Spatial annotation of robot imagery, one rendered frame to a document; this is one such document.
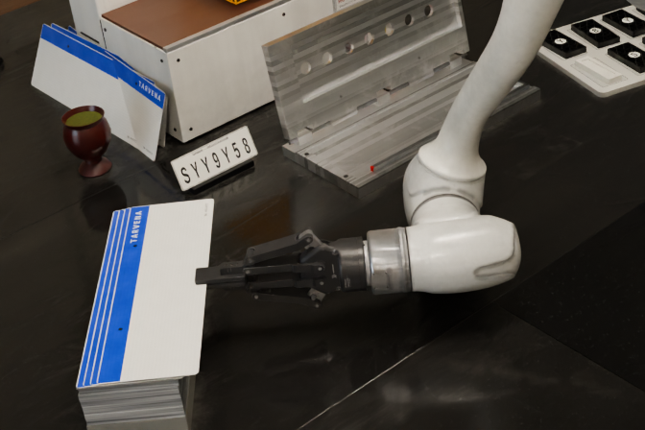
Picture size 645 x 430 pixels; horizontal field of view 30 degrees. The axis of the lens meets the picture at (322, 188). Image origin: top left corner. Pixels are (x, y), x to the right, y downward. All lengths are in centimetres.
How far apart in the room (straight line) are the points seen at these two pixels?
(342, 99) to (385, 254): 57
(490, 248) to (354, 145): 53
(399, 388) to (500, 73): 44
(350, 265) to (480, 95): 29
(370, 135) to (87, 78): 58
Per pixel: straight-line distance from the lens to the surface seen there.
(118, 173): 216
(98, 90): 233
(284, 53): 206
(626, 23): 248
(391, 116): 217
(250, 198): 203
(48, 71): 248
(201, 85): 218
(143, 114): 220
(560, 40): 241
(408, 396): 161
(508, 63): 154
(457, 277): 164
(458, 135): 171
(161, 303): 166
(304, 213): 197
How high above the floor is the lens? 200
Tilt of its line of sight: 33 degrees down
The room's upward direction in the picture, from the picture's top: 7 degrees counter-clockwise
